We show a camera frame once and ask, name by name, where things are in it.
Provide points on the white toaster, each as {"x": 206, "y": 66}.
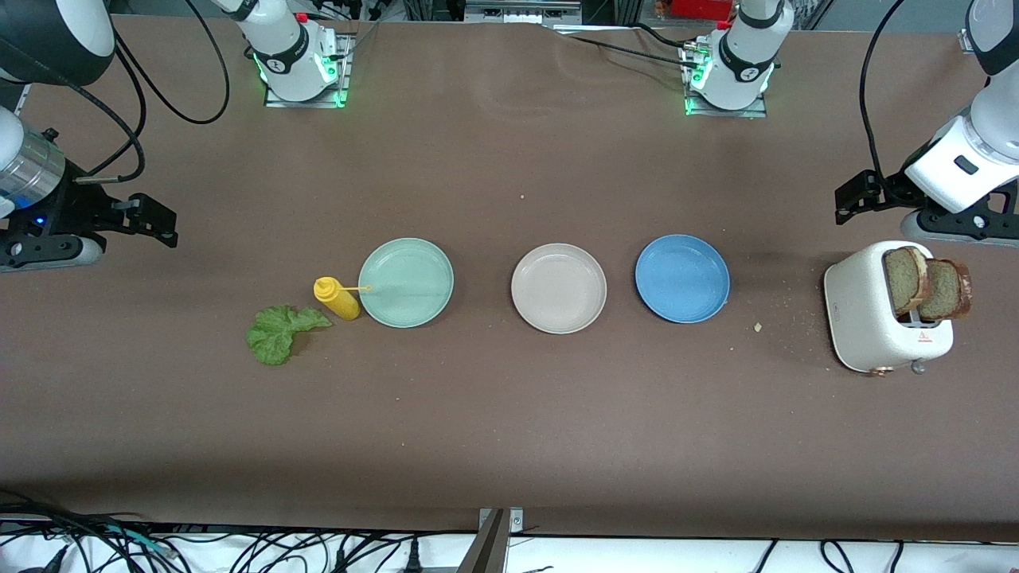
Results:
{"x": 864, "y": 310}

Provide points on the green lettuce leaf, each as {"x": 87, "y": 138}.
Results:
{"x": 275, "y": 338}

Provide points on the beige plate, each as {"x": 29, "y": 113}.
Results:
{"x": 559, "y": 288}

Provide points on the yellow mustard squeeze bottle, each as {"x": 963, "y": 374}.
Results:
{"x": 338, "y": 301}

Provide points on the aluminium frame profile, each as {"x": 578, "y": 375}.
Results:
{"x": 24, "y": 95}
{"x": 966, "y": 41}

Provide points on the dark grey metal post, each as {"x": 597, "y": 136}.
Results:
{"x": 487, "y": 553}

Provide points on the blue plate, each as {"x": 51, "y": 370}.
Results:
{"x": 682, "y": 278}

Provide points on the brown bread slice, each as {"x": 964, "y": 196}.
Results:
{"x": 949, "y": 290}
{"x": 903, "y": 278}

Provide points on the pale green plate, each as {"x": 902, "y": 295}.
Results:
{"x": 406, "y": 282}

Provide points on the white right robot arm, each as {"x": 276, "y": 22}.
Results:
{"x": 302, "y": 48}

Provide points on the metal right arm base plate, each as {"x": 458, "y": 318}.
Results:
{"x": 344, "y": 56}

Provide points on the black power plug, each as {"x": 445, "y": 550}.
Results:
{"x": 413, "y": 557}

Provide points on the black equipment rack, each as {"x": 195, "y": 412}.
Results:
{"x": 434, "y": 8}

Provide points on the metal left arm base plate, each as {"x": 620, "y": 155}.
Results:
{"x": 724, "y": 114}

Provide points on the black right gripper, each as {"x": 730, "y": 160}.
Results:
{"x": 78, "y": 207}

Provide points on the silver table edge bracket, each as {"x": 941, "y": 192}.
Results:
{"x": 516, "y": 519}

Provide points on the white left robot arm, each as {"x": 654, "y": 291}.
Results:
{"x": 744, "y": 79}

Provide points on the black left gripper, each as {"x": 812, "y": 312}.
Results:
{"x": 889, "y": 192}

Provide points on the red box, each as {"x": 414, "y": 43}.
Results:
{"x": 700, "y": 8}

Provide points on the grey metal box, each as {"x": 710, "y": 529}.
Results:
{"x": 517, "y": 12}

